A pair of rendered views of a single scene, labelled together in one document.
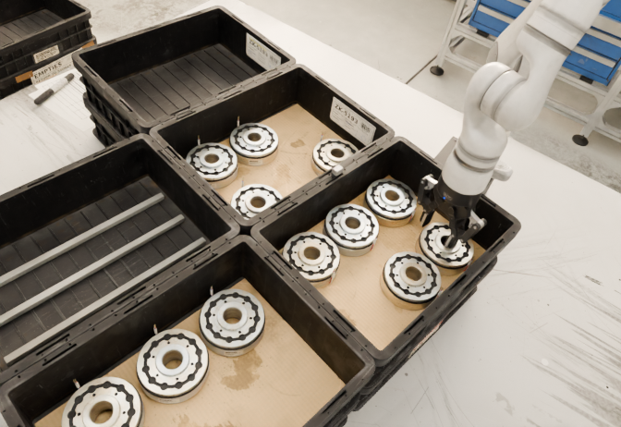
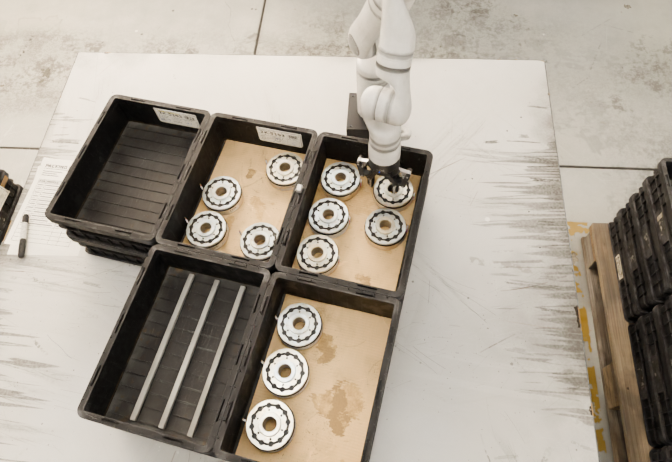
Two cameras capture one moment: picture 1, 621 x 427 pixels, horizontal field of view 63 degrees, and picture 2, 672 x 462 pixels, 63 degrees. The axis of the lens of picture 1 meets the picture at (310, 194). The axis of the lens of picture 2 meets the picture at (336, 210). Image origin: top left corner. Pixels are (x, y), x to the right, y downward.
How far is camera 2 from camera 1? 0.49 m
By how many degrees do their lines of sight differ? 17
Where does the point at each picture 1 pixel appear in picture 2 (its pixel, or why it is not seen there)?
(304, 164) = (266, 187)
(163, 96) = (126, 197)
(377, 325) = (382, 270)
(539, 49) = (393, 77)
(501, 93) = (384, 110)
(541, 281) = (460, 164)
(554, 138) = not seen: outside the picture
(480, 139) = (384, 134)
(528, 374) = (481, 234)
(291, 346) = (342, 316)
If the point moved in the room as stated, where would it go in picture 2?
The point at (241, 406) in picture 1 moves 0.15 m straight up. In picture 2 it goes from (338, 368) to (334, 351)
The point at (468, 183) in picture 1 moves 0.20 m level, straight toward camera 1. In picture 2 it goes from (390, 159) to (397, 239)
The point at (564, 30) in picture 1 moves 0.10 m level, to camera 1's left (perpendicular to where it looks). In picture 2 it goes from (402, 61) to (354, 79)
